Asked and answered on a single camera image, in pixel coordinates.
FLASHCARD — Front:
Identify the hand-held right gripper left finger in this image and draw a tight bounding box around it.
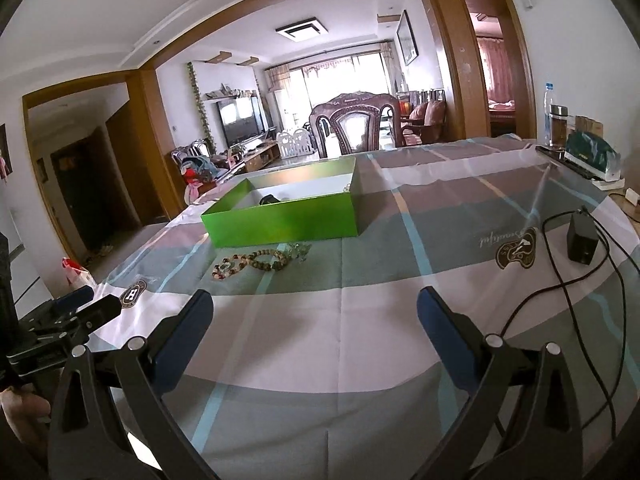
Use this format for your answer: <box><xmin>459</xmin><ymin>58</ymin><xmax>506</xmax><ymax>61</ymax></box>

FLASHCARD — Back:
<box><xmin>48</xmin><ymin>288</ymin><xmax>221</xmax><ymax>480</ymax></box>

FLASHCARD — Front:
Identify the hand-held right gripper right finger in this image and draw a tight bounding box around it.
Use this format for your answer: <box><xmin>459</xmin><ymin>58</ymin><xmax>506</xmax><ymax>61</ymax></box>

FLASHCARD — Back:
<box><xmin>416</xmin><ymin>286</ymin><xmax>586</xmax><ymax>480</ymax></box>

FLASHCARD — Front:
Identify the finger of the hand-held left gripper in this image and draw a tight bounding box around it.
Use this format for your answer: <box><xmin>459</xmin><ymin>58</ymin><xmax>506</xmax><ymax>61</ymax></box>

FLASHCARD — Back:
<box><xmin>75</xmin><ymin>294</ymin><xmax>122</xmax><ymax>332</ymax></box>
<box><xmin>52</xmin><ymin>285</ymin><xmax>96</xmax><ymax>314</ymax></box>

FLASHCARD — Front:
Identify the green cardboard box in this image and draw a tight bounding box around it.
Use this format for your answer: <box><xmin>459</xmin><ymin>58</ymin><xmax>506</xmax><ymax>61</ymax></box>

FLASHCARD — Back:
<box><xmin>201</xmin><ymin>156</ymin><xmax>360</xmax><ymax>249</ymax></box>

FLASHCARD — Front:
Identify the person's left hand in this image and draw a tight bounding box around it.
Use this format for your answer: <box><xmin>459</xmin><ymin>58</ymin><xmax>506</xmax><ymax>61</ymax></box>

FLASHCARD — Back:
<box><xmin>0</xmin><ymin>389</ymin><xmax>53</xmax><ymax>467</ymax></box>

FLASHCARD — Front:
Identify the red white plastic bag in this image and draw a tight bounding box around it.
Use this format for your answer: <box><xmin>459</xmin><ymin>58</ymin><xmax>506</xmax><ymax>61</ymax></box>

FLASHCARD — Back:
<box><xmin>61</xmin><ymin>257</ymin><xmax>99</xmax><ymax>291</ymax></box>

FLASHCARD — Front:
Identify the pile of clothes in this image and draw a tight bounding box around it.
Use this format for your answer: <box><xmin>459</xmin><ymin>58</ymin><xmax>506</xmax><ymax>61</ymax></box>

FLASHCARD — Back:
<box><xmin>181</xmin><ymin>156</ymin><xmax>221</xmax><ymax>204</ymax></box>

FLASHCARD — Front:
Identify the wooden armchair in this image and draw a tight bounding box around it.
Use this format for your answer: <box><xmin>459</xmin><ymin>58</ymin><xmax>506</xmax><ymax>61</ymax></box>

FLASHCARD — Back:
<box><xmin>171</xmin><ymin>139</ymin><xmax>226</xmax><ymax>196</ymax></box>

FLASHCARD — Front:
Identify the wooden television cabinet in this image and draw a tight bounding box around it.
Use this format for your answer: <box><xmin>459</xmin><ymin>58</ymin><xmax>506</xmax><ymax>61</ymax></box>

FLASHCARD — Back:
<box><xmin>227</xmin><ymin>141</ymin><xmax>280</xmax><ymax>174</ymax></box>

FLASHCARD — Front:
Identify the black flat device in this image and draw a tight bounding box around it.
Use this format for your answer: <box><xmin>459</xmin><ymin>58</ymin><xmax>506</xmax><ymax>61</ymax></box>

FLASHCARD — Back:
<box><xmin>536</xmin><ymin>145</ymin><xmax>596</xmax><ymax>179</ymax></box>

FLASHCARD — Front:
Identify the flat screen television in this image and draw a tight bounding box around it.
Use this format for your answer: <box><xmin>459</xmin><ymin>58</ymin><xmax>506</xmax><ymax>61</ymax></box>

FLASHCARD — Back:
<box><xmin>216</xmin><ymin>96</ymin><xmax>264</xmax><ymax>147</ymax></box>

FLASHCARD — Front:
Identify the wooden sofa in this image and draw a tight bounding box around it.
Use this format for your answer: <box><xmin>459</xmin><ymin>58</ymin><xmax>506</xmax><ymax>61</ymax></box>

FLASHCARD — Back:
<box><xmin>400</xmin><ymin>89</ymin><xmax>447</xmax><ymax>144</ymax></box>

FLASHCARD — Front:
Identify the white baby fence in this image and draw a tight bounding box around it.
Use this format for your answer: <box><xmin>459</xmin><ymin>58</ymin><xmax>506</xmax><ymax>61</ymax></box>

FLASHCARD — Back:
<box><xmin>276</xmin><ymin>128</ymin><xmax>316</xmax><ymax>159</ymax></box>

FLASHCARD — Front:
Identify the bed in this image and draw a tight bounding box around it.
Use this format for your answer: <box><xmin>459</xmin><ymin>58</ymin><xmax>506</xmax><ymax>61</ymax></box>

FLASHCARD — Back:
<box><xmin>487</xmin><ymin>101</ymin><xmax>516</xmax><ymax>134</ymax></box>

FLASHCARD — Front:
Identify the ivy garland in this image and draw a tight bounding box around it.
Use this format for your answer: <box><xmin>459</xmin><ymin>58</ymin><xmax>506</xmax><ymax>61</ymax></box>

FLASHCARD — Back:
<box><xmin>187</xmin><ymin>61</ymin><xmax>209</xmax><ymax>144</ymax></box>

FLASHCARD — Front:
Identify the green tissue pack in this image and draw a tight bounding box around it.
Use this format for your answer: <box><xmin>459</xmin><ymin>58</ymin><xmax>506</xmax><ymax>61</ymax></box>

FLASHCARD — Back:
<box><xmin>565</xmin><ymin>130</ymin><xmax>621</xmax><ymax>181</ymax></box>

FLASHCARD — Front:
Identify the glass tea flask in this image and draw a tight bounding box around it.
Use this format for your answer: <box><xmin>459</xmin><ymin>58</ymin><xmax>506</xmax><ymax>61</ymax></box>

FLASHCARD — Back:
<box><xmin>550</xmin><ymin>105</ymin><xmax>570</xmax><ymax>149</ymax></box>

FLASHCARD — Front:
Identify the carved wooden chair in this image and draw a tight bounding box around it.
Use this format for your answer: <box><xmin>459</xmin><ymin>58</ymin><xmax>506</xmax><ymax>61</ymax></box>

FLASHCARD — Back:
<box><xmin>309</xmin><ymin>91</ymin><xmax>406</xmax><ymax>160</ymax></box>

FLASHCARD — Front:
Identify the clear plastic water bottle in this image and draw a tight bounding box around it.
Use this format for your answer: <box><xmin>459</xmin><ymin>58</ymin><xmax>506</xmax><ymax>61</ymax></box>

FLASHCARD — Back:
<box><xmin>544</xmin><ymin>81</ymin><xmax>559</xmax><ymax>148</ymax></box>

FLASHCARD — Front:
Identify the beige curtain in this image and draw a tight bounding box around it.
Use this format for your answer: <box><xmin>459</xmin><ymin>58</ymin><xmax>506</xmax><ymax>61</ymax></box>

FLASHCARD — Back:
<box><xmin>265</xmin><ymin>65</ymin><xmax>291</xmax><ymax>94</ymax></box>

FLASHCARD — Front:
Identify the pink curtain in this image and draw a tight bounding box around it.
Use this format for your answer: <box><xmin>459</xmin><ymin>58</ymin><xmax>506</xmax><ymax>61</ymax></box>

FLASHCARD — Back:
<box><xmin>477</xmin><ymin>35</ymin><xmax>514</xmax><ymax>104</ymax></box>

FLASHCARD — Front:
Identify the rectangular ceiling light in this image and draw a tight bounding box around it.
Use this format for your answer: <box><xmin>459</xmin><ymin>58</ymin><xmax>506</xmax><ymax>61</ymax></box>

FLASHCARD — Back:
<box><xmin>276</xmin><ymin>21</ymin><xmax>329</xmax><ymax>42</ymax></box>

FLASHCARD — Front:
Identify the brown bead bracelet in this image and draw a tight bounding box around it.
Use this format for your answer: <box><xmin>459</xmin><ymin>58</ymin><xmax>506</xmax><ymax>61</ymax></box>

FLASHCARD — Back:
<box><xmin>235</xmin><ymin>247</ymin><xmax>297</xmax><ymax>274</ymax></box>

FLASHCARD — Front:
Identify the black power adapter with cable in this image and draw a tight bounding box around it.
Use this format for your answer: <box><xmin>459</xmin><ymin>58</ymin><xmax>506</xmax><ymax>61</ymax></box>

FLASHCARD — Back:
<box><xmin>500</xmin><ymin>205</ymin><xmax>632</xmax><ymax>461</ymax></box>

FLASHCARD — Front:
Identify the framed wall picture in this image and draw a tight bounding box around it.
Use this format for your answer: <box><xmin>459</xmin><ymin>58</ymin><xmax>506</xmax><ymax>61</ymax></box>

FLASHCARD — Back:
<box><xmin>396</xmin><ymin>10</ymin><xmax>419</xmax><ymax>66</ymax></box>

